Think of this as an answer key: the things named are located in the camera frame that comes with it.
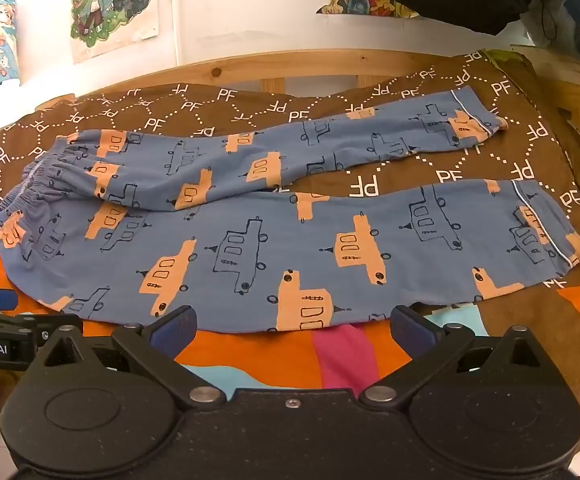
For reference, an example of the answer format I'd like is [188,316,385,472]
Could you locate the blond cartoon figure wall poster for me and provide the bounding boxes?
[67,0,161,64]

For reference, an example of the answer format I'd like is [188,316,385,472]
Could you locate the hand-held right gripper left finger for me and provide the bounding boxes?
[30,305,227,409]

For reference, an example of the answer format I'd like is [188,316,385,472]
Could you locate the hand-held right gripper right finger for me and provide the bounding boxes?
[360,305,554,409]

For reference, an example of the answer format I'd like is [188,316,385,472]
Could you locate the colourful orange bedsheet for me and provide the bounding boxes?
[0,247,580,461]

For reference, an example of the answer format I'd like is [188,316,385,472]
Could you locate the brown patterned blanket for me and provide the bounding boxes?
[0,50,580,306]

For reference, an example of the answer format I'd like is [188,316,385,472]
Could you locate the blue pants with orange print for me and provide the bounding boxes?
[0,85,580,334]

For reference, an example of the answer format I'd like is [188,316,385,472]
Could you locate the white wall pipe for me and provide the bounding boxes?
[169,0,185,67]

